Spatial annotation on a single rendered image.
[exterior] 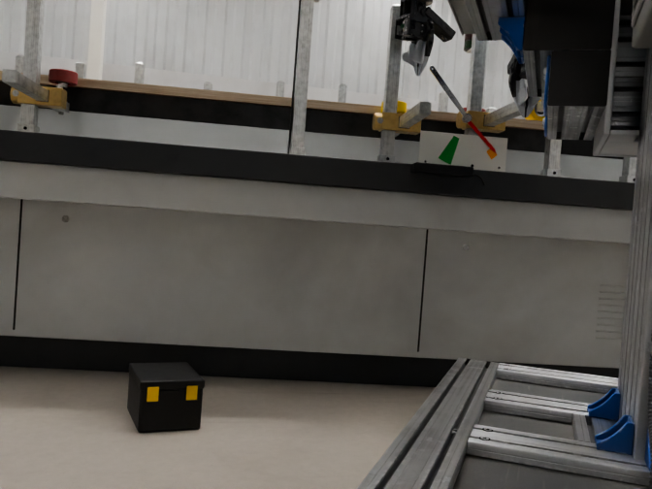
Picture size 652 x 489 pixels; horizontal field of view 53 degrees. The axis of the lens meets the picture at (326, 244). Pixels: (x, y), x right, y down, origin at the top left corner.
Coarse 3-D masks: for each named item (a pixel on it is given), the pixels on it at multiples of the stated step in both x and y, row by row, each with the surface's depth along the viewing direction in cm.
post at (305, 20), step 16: (304, 0) 185; (304, 16) 186; (304, 32) 186; (304, 48) 186; (304, 64) 186; (304, 80) 186; (304, 96) 186; (304, 112) 186; (304, 128) 187; (288, 144) 188
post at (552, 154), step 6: (546, 138) 197; (546, 144) 196; (552, 144) 194; (558, 144) 194; (546, 150) 196; (552, 150) 194; (558, 150) 194; (546, 156) 196; (552, 156) 194; (558, 156) 194; (546, 162) 195; (552, 162) 194; (558, 162) 194; (546, 168) 195; (552, 168) 194; (558, 168) 194
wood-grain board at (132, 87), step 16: (0, 80) 197; (48, 80) 199; (80, 80) 200; (96, 80) 200; (176, 96) 204; (192, 96) 203; (208, 96) 204; (224, 96) 204; (240, 96) 205; (256, 96) 205; (272, 96) 206; (352, 112) 208; (368, 112) 209; (432, 112) 211; (528, 128) 215
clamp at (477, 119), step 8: (472, 112) 191; (480, 112) 191; (456, 120) 194; (472, 120) 191; (480, 120) 191; (464, 128) 193; (472, 128) 191; (480, 128) 191; (488, 128) 191; (496, 128) 191; (504, 128) 192
